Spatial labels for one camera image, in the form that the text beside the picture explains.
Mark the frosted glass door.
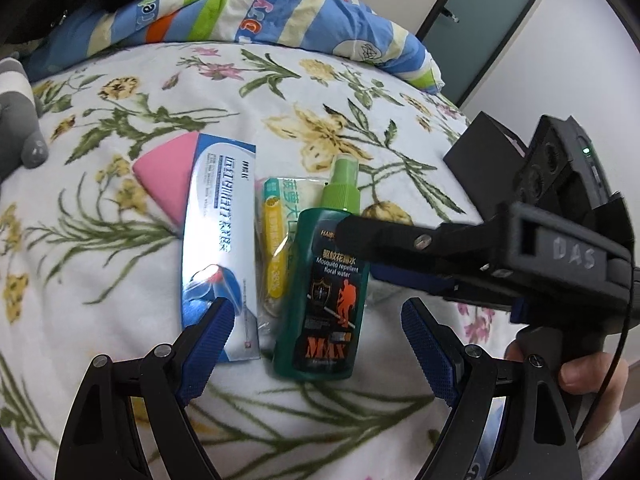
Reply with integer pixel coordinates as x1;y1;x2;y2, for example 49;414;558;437
417;0;549;107

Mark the black box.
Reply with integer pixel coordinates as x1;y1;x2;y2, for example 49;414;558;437
442;110;532;223

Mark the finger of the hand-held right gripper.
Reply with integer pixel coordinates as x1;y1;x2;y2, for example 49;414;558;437
336;212;506;281
369;260;526;322

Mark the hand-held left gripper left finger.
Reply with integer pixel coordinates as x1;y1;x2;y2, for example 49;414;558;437
54;296;236;480

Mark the black cable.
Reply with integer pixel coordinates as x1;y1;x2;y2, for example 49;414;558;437
575;270;638;443

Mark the green spray bottle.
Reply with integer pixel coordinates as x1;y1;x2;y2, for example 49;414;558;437
272;155;372;382

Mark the pink foam pad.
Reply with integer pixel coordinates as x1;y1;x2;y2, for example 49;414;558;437
132;130;201;228

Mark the grey striped plush toy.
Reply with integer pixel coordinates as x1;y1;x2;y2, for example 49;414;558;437
0;55;49;181

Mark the white and blue carton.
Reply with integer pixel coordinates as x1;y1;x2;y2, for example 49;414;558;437
180;132;262;363

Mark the bread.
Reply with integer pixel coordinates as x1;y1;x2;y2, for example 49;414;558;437
252;176;331;332

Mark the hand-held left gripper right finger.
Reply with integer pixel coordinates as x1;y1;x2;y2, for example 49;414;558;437
401;296;583;480

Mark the person's right hand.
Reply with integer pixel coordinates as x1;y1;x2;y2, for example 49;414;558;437
504;340;630;441

